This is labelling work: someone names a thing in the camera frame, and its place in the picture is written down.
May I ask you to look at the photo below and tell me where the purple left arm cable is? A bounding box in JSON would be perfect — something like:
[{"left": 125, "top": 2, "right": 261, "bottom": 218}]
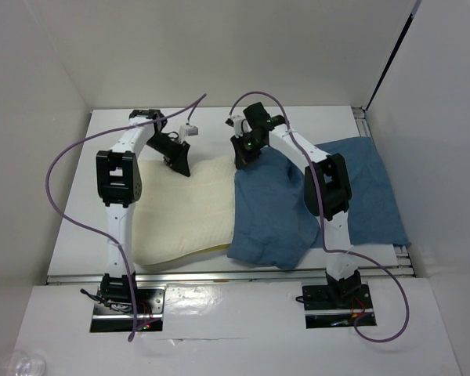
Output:
[{"left": 45, "top": 92, "right": 208, "bottom": 344}]

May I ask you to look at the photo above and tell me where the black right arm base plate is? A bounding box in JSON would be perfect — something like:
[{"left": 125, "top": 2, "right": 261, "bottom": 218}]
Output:
[{"left": 295, "top": 284, "right": 377, "bottom": 329}]

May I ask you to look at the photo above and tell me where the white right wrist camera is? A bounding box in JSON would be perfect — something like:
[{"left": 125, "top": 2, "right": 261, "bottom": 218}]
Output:
[{"left": 225, "top": 115, "right": 251, "bottom": 138}]

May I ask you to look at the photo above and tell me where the clear plastic object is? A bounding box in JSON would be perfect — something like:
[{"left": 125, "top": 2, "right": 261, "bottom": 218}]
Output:
[{"left": 0, "top": 350, "right": 46, "bottom": 376}]

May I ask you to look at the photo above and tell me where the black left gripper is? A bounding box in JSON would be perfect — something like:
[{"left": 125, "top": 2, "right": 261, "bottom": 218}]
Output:
[{"left": 146, "top": 133, "right": 190, "bottom": 178}]

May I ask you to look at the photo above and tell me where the cream yellow foam pillow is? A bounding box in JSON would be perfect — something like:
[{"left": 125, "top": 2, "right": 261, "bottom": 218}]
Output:
[{"left": 132, "top": 155, "right": 236, "bottom": 266}]

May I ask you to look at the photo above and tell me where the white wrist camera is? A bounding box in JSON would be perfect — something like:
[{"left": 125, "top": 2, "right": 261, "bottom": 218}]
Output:
[
  {"left": 225, "top": 115, "right": 251, "bottom": 138},
  {"left": 178, "top": 123, "right": 199, "bottom": 141}
]

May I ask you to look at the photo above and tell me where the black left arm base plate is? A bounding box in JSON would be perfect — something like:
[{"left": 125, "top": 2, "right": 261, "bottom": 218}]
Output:
[{"left": 89, "top": 287, "right": 165, "bottom": 333}]

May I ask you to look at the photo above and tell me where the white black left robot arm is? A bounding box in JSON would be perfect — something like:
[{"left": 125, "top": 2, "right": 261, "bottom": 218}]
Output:
[{"left": 96, "top": 109, "right": 198, "bottom": 313}]

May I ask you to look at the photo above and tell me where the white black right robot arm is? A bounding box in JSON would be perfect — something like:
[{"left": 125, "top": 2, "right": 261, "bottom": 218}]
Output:
[{"left": 226, "top": 102, "right": 362, "bottom": 309}]

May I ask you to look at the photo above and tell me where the blue fabric pillowcase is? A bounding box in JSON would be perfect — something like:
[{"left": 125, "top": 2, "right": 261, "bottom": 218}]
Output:
[{"left": 227, "top": 137, "right": 410, "bottom": 270}]

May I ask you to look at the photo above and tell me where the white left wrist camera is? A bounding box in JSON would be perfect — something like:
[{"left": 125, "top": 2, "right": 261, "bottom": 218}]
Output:
[{"left": 178, "top": 123, "right": 199, "bottom": 141}]

